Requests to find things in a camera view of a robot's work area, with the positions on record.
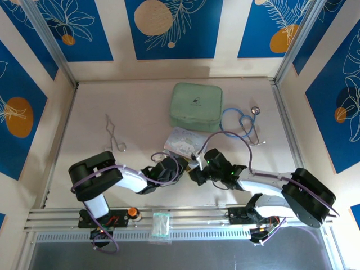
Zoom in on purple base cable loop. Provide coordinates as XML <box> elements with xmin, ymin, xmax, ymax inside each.
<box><xmin>90</xmin><ymin>222</ymin><xmax>119</xmax><ymax>254</ymax></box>

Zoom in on green zippered pouch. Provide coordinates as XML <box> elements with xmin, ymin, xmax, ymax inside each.
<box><xmin>168</xmin><ymin>82</ymin><xmax>223</xmax><ymax>133</ymax></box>

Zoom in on aluminium frame post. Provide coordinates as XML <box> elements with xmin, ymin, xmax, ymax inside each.
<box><xmin>274</xmin><ymin>0</ymin><xmax>329</xmax><ymax>85</ymax></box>
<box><xmin>21</xmin><ymin>0</ymin><xmax>78</xmax><ymax>87</ymax></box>

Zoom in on aluminium front rail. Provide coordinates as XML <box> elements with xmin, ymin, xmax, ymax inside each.
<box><xmin>24</xmin><ymin>207</ymin><xmax>330</xmax><ymax>244</ymax></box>

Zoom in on blue stethoscope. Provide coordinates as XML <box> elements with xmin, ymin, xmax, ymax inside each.
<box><xmin>219</xmin><ymin>105</ymin><xmax>267</xmax><ymax>146</ymax></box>

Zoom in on aluminium side rail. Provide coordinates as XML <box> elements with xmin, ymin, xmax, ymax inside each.
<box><xmin>271</xmin><ymin>81</ymin><xmax>317</xmax><ymax>203</ymax></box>
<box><xmin>40</xmin><ymin>84</ymin><xmax>79</xmax><ymax>209</ymax></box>

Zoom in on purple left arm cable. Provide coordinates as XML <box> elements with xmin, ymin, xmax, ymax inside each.
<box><xmin>70</xmin><ymin>151</ymin><xmax>181</xmax><ymax>195</ymax></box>

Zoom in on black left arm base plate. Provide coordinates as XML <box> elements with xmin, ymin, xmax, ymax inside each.
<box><xmin>78</xmin><ymin>208</ymin><xmax>131</xmax><ymax>229</ymax></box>

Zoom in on silver metal forceps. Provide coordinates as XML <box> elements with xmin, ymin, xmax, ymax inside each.
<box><xmin>102</xmin><ymin>113</ymin><xmax>127</xmax><ymax>153</ymax></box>

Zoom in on clear plastic bag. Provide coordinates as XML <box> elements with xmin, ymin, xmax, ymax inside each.
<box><xmin>150</xmin><ymin>212</ymin><xmax>173</xmax><ymax>237</ymax></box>

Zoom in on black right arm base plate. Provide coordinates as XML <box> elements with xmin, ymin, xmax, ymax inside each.
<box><xmin>227</xmin><ymin>207</ymin><xmax>271</xmax><ymax>226</ymax></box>

